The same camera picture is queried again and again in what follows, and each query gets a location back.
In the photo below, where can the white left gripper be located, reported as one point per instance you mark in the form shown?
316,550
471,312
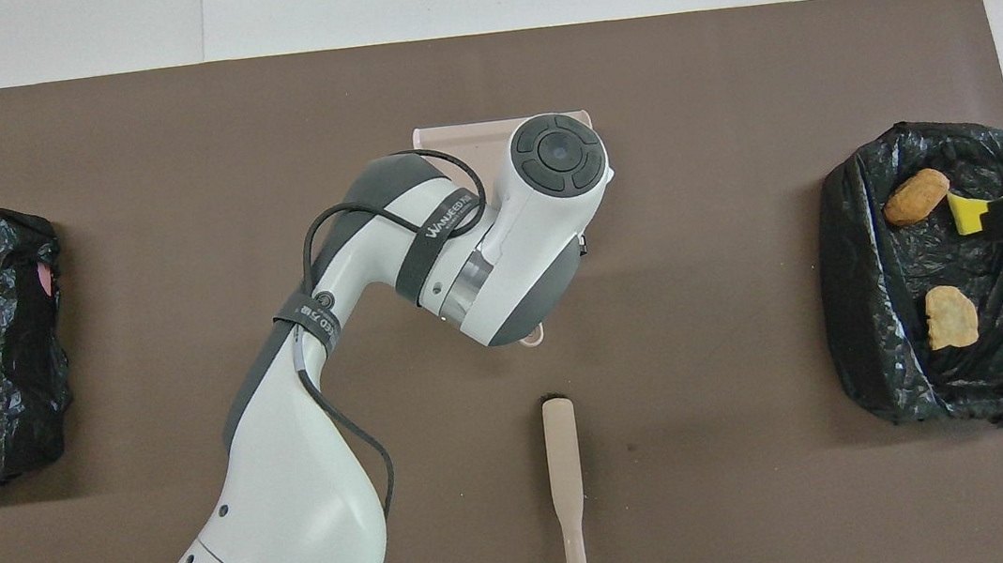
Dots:
610,176

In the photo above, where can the yellow sponge piece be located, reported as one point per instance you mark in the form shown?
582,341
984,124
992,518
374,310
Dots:
966,212

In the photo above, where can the brown bread roll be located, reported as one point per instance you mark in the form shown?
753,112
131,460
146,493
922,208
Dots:
915,197

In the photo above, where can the beige plastic dustpan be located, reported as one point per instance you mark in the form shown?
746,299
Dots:
466,134

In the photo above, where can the beige hand brush black bristles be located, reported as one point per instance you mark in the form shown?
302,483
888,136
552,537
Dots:
564,463

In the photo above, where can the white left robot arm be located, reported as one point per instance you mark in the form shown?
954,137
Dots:
301,512

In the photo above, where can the black bag lined bin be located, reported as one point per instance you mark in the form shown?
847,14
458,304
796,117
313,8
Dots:
875,324

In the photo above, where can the brown table mat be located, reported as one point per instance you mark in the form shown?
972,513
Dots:
769,478

